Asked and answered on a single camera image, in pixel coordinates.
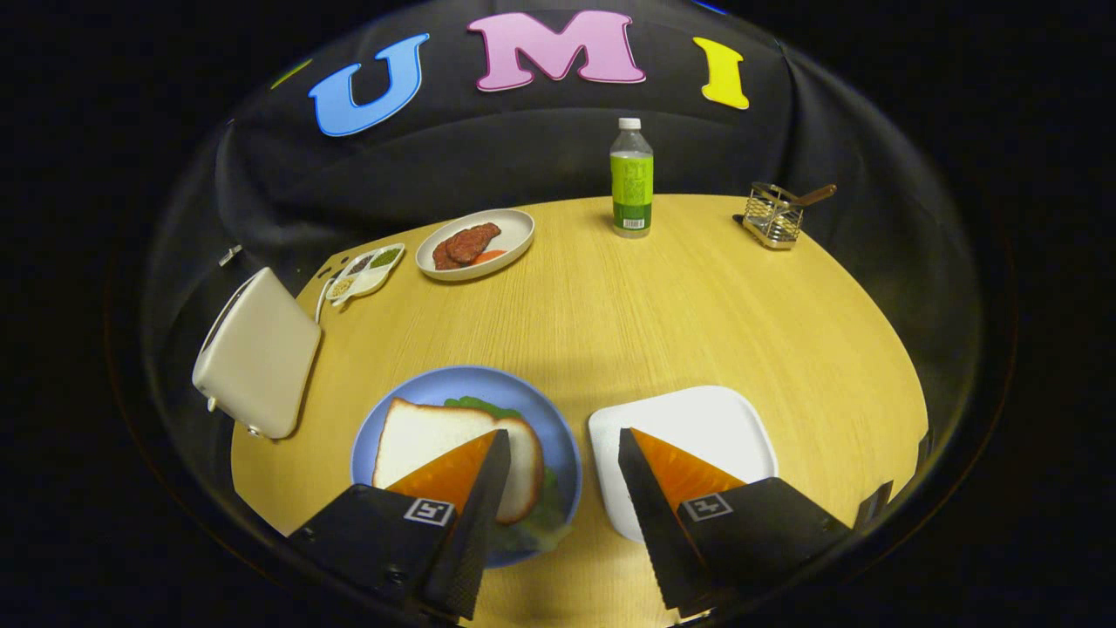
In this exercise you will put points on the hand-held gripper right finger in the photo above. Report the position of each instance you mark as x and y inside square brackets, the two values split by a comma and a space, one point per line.
[649, 515]

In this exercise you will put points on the white toaster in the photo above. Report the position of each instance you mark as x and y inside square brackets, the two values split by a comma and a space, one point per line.
[257, 358]

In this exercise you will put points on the black backdrop cloth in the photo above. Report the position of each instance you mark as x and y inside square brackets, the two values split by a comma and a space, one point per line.
[523, 148]

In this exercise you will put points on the green lettuce leaf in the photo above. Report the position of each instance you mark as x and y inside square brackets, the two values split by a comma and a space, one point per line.
[540, 523]

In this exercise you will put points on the blue round plate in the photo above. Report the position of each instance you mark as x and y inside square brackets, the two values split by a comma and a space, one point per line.
[488, 384]

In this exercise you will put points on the white round plate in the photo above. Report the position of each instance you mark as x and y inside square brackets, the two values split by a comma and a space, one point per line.
[514, 231]

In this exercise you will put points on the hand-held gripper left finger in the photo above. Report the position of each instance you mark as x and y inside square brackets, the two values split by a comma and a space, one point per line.
[475, 523]

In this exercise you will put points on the white divided seasoning dish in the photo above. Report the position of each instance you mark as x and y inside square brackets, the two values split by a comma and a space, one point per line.
[370, 277]

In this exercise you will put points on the green label drink bottle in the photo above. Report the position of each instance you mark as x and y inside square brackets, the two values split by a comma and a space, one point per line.
[632, 183]

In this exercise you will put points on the white square plate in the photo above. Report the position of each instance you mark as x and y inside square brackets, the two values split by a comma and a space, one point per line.
[697, 419]

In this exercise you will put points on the white cloth clip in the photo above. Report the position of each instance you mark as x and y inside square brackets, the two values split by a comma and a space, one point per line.
[229, 255]

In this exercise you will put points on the white bread slice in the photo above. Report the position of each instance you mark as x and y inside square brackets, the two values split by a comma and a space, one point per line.
[427, 440]

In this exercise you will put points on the red tomato slice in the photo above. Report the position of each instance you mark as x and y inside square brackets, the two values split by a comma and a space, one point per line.
[490, 255]

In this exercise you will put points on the brown meat patty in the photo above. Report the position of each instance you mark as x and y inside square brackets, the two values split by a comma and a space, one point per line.
[466, 244]

